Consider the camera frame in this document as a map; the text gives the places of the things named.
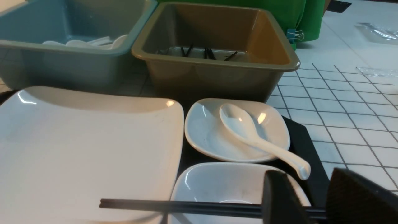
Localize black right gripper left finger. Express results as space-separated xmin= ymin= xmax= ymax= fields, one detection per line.
xmin=262 ymin=170 xmax=311 ymax=224

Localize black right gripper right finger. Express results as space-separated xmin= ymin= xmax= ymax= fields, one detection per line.
xmin=325 ymin=168 xmax=398 ymax=224

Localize white small dish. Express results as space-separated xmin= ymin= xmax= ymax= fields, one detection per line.
xmin=167 ymin=162 xmax=311 ymax=224
xmin=185 ymin=98 xmax=290 ymax=163

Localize black chopstick pair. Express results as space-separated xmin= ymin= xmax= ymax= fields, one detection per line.
xmin=99 ymin=198 xmax=327 ymax=221

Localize white ceramic soup spoon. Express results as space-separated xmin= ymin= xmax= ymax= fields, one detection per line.
xmin=219 ymin=103 xmax=311 ymax=180

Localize large white square plate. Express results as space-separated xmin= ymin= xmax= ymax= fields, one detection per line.
xmin=0 ymin=86 xmax=184 ymax=224

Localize black serving tray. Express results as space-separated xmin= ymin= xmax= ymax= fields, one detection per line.
xmin=0 ymin=90 xmax=331 ymax=207

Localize checkered white tablecloth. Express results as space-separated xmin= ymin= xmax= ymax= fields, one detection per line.
xmin=0 ymin=19 xmax=398 ymax=195

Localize clear plastic bag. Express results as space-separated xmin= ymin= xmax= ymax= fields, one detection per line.
xmin=357 ymin=22 xmax=398 ymax=40

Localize black chopsticks in bin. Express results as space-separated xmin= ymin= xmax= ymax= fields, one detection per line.
xmin=157 ymin=44 xmax=238 ymax=61

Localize blue binder clip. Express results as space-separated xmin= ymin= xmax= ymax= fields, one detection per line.
xmin=286 ymin=29 xmax=305 ymax=44

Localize brown plastic bin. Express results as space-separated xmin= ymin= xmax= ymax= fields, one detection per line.
xmin=131 ymin=2 xmax=300 ymax=102

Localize green cloth backdrop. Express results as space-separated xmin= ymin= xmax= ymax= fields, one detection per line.
xmin=157 ymin=0 xmax=326 ymax=50

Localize white spoon small in bin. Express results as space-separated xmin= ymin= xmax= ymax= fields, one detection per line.
xmin=87 ymin=36 xmax=111 ymax=46

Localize white spoon left in bin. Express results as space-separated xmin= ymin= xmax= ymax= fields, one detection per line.
xmin=42 ymin=41 xmax=66 ymax=46

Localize teal plastic bin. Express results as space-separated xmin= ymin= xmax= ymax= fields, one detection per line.
xmin=0 ymin=0 xmax=158 ymax=92

